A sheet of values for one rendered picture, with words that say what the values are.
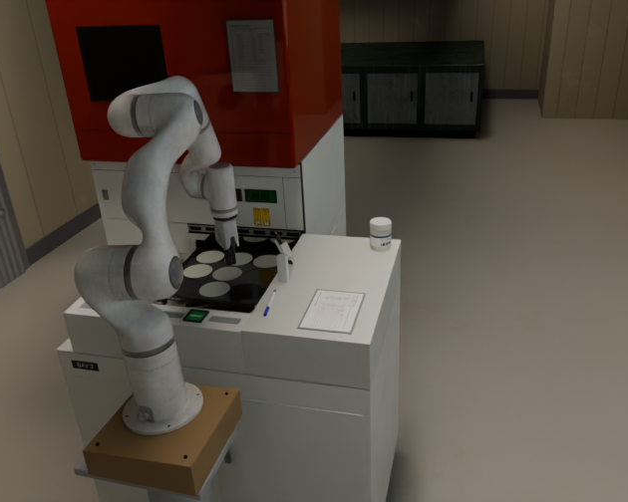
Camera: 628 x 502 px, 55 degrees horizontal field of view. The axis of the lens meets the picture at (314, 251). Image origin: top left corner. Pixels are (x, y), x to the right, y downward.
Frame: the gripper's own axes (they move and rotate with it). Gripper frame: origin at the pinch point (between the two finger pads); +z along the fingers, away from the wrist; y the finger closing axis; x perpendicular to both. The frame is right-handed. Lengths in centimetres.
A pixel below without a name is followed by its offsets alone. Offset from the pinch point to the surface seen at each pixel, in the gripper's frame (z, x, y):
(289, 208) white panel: -7.7, 26.9, -10.5
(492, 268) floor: 98, 197, -84
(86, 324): 5.2, -47.3, 7.0
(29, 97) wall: -9, -38, -288
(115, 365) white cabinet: 18.9, -42.5, 11.3
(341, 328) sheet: 1, 12, 53
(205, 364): 14.3, -20.3, 31.1
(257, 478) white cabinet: 56, -12, 39
